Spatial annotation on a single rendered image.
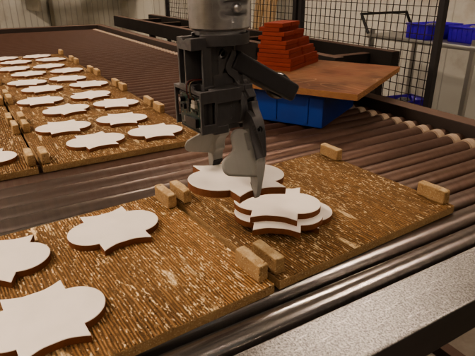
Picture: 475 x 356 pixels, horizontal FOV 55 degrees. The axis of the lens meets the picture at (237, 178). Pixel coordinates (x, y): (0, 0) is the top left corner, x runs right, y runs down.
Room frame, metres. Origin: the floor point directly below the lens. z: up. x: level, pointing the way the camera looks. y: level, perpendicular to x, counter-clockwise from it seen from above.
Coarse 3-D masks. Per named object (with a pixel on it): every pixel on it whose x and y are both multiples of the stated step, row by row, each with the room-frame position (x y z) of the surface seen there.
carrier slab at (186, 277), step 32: (64, 224) 0.68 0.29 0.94; (160, 224) 0.68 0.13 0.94; (192, 224) 0.68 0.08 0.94; (64, 256) 0.58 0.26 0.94; (96, 256) 0.58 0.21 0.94; (128, 256) 0.58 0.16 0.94; (160, 256) 0.58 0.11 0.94; (192, 256) 0.58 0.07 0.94; (224, 256) 0.58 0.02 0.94; (0, 288) 0.50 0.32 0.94; (32, 288) 0.50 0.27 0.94; (96, 288) 0.50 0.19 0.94; (128, 288) 0.50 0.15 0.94; (160, 288) 0.50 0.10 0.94; (192, 288) 0.50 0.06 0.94; (224, 288) 0.50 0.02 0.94; (256, 288) 0.50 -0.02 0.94; (128, 320) 0.44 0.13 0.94; (160, 320) 0.44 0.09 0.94; (192, 320) 0.44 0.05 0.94; (64, 352) 0.39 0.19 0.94; (96, 352) 0.39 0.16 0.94; (128, 352) 0.40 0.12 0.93
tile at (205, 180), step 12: (204, 168) 0.62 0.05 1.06; (216, 168) 0.62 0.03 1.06; (276, 168) 0.64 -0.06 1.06; (192, 180) 0.57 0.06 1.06; (204, 180) 0.57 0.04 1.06; (216, 180) 0.57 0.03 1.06; (228, 180) 0.58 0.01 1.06; (240, 180) 0.58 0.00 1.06; (264, 180) 0.58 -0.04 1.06; (276, 180) 0.59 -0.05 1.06; (204, 192) 0.54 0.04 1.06; (216, 192) 0.54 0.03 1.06; (228, 192) 0.54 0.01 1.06; (240, 192) 0.54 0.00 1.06; (252, 192) 0.55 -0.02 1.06; (264, 192) 0.56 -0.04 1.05; (276, 192) 0.56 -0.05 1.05
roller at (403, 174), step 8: (464, 152) 1.08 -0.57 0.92; (472, 152) 1.09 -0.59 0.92; (432, 160) 1.02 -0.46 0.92; (440, 160) 1.02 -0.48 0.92; (448, 160) 1.03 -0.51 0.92; (456, 160) 1.04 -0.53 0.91; (464, 160) 1.05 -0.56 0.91; (408, 168) 0.97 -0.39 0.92; (416, 168) 0.98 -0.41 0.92; (424, 168) 0.98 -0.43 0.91; (432, 168) 0.99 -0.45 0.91; (440, 168) 1.01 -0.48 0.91; (384, 176) 0.93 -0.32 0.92; (392, 176) 0.93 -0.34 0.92; (400, 176) 0.94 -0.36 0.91; (408, 176) 0.95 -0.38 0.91; (416, 176) 0.96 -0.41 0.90
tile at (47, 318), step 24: (48, 288) 0.49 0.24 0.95; (72, 288) 0.49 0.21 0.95; (0, 312) 0.44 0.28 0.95; (24, 312) 0.44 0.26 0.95; (48, 312) 0.44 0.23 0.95; (72, 312) 0.44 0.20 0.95; (96, 312) 0.44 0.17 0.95; (0, 336) 0.40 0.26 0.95; (24, 336) 0.40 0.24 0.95; (48, 336) 0.40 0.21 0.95; (72, 336) 0.40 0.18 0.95
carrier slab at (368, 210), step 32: (288, 160) 0.98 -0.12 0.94; (320, 160) 0.98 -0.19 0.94; (192, 192) 0.81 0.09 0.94; (320, 192) 0.81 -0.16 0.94; (352, 192) 0.81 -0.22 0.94; (384, 192) 0.81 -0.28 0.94; (416, 192) 0.81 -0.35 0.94; (224, 224) 0.68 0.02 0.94; (352, 224) 0.68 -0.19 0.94; (384, 224) 0.68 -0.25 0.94; (416, 224) 0.69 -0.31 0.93; (288, 256) 0.58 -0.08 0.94; (320, 256) 0.58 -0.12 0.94; (352, 256) 0.60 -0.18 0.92
